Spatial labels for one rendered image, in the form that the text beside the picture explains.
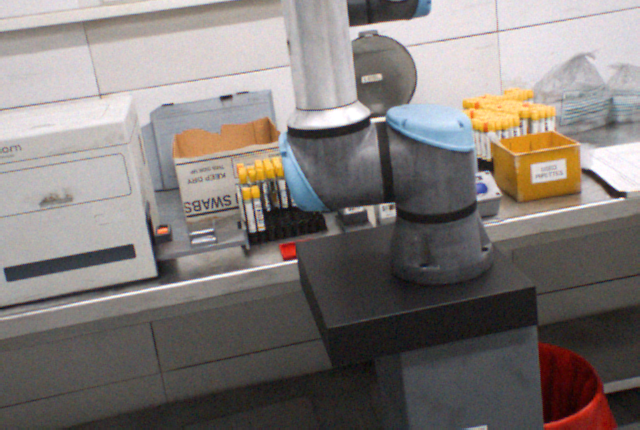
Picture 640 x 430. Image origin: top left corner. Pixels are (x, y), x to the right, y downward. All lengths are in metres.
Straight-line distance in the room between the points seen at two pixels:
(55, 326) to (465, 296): 0.73
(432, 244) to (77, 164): 0.63
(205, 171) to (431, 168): 0.75
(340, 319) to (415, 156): 0.24
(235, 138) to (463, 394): 1.03
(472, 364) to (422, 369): 0.07
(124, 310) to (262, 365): 0.90
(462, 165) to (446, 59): 1.06
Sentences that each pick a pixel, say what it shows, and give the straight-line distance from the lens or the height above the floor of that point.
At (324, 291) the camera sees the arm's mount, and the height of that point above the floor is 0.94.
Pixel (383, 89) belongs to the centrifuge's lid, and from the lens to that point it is 1.99.
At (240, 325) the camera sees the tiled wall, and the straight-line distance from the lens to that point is 2.18.
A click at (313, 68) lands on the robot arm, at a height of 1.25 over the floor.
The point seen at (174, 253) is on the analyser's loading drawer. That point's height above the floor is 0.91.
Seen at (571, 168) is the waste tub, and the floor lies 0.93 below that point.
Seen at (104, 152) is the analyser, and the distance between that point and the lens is 1.37.
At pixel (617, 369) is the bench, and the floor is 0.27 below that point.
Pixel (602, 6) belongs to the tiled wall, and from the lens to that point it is 2.26.
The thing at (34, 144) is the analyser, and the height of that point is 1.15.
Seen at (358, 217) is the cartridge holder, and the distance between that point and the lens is 1.49.
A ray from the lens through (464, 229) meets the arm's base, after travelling 1.08.
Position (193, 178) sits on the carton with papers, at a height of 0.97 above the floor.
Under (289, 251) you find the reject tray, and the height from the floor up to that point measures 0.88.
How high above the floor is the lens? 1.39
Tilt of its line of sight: 17 degrees down
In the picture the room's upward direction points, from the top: 8 degrees counter-clockwise
